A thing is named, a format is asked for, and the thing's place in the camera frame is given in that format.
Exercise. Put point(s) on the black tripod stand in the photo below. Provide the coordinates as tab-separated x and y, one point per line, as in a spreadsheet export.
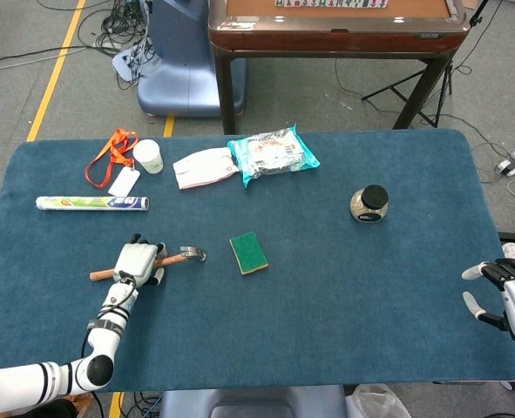
391	86

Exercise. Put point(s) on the white plastic cup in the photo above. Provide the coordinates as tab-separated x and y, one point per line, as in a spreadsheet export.
148	157

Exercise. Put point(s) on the own blue robot base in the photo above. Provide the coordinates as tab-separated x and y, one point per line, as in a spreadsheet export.
252	402

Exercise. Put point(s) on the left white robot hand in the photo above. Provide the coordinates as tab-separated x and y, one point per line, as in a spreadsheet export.
135	261

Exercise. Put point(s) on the white folded cloth pouch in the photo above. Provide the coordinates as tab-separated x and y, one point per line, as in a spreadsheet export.
200	170

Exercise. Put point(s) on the brown mahjong table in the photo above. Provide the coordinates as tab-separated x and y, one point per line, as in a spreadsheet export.
327	41

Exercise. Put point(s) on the blue table mat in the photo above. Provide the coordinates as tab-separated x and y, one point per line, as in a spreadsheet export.
283	326

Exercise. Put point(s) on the clear plastic bag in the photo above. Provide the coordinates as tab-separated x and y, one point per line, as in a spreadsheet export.
379	402

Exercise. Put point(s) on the mahjong tiles showing faces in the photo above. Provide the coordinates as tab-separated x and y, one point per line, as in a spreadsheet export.
327	3

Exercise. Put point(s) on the teal plastic snack package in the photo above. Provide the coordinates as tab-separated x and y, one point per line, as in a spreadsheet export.
270	152

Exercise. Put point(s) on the glass jar black lid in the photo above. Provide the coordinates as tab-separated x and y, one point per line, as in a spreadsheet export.
368	204

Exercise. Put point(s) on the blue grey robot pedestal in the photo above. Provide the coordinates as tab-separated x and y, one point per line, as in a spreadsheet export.
183	65

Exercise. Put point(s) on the pale blue power strip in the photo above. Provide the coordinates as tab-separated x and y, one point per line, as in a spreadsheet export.
124	63

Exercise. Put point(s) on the green yellow scouring sponge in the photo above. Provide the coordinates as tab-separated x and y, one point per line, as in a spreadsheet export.
248	252

